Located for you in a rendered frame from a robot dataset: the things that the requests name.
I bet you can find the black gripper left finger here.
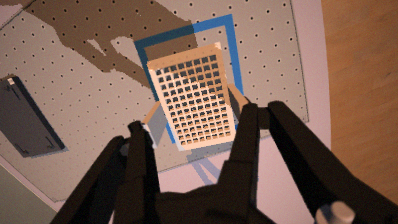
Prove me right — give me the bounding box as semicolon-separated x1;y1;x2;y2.
49;101;168;224

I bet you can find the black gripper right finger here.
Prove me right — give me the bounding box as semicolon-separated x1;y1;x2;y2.
200;83;398;224

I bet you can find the blue tape outline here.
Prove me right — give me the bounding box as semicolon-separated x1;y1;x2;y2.
134;14;244;102

